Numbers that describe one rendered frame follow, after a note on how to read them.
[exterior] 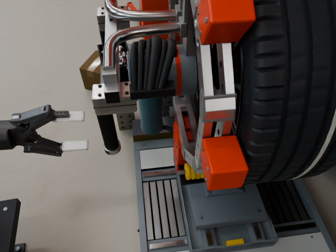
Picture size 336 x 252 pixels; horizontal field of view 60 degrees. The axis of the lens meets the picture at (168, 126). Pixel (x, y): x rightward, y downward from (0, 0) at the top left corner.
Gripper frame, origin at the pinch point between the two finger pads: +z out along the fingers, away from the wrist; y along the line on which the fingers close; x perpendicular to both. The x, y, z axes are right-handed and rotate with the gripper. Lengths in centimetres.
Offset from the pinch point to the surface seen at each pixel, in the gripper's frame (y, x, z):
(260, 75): -32.4, 14.0, 33.4
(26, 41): 96, -169, -56
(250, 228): 52, 15, 63
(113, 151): -1.0, 7.5, 8.2
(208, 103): -24.9, 13.4, 25.9
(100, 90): -19.4, 4.2, 5.9
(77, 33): 91, -175, -15
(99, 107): -17.2, 6.8, 5.5
